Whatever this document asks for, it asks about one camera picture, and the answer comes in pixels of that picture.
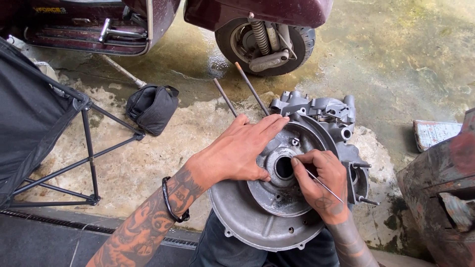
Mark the rusty red metal body part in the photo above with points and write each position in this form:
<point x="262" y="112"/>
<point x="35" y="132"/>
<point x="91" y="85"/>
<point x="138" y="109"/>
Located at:
<point x="441" y="193"/>

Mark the person's dark trousers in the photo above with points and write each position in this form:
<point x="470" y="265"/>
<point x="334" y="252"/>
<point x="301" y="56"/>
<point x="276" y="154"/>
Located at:
<point x="259" y="252"/>

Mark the black folding chair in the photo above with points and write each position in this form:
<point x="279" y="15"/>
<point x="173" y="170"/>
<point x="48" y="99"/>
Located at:
<point x="48" y="129"/>

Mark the person's left hand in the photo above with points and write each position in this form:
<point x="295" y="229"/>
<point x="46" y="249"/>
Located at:
<point x="230" y="155"/>

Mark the person's right hand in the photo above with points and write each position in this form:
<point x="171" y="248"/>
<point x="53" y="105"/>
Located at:
<point x="323" y="181"/>

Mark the grey metal engine crankcase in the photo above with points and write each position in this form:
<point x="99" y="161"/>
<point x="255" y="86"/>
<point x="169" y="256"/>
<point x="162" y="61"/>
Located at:
<point x="289" y="185"/>

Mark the thin metal pick tool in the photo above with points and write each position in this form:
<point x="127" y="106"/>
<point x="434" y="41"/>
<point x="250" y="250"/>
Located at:
<point x="321" y="185"/>

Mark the white wooden block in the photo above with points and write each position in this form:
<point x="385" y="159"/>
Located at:
<point x="436" y="134"/>

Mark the black pouch bag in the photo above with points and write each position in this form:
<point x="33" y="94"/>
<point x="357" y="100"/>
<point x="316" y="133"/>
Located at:
<point x="152" y="108"/>

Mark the rusty metal stud rod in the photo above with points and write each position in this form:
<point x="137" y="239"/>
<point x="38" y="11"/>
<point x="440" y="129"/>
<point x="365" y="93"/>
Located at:
<point x="252" y="89"/>
<point x="225" y="97"/>

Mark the maroon scooter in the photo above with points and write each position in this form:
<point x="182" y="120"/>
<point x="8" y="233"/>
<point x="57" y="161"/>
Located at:
<point x="167" y="26"/>

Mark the scooter kickstand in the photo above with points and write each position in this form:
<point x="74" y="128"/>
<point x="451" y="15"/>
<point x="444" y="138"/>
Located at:
<point x="124" y="71"/>

